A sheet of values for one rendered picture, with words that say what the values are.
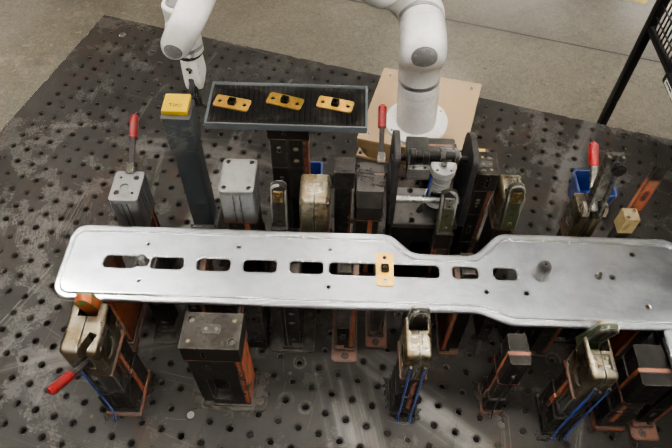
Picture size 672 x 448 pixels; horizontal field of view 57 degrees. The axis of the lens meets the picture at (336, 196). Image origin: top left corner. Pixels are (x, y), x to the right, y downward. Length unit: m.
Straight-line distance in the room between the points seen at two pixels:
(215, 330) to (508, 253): 0.66
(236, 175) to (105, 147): 0.79
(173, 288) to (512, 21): 2.84
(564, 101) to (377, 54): 0.99
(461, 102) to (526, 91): 1.37
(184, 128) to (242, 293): 0.42
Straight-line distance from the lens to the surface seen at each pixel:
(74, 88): 2.34
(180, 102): 1.50
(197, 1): 1.63
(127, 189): 1.49
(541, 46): 3.67
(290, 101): 1.47
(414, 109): 1.82
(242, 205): 1.40
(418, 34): 1.59
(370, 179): 1.42
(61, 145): 2.16
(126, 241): 1.48
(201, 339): 1.29
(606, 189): 1.48
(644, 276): 1.53
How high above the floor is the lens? 2.17
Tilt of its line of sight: 52 degrees down
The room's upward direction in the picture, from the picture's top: 1 degrees clockwise
